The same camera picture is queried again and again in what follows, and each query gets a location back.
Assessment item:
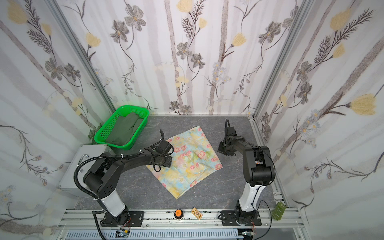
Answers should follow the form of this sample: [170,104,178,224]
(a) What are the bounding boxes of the small wooden tag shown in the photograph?
[191,208,203,220]

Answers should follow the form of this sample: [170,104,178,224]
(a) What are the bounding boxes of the white slotted cable duct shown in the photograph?
[65,229,244,240]

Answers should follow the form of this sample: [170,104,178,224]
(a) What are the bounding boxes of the orange emergency stop button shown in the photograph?
[174,209,184,220]

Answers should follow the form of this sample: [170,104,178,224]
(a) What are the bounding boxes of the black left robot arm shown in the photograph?
[73,140,175,227]

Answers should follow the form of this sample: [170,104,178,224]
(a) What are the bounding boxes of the pastel floral skirt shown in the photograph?
[147,126,223,199]

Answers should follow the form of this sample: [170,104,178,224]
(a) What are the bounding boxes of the grey metal box with handle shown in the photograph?
[59,145,111,197]

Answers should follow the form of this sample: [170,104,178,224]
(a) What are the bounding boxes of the green plastic basket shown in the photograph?
[94,105,150,150]

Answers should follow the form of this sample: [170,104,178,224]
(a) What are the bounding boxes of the dark green folded skirt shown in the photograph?
[106,113,144,146]

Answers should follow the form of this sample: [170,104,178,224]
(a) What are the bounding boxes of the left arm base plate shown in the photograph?
[100,211,145,228]

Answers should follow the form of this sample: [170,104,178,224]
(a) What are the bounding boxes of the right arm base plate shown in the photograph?
[218,210,262,227]

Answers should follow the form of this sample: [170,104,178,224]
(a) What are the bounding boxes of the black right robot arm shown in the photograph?
[218,120,276,226]

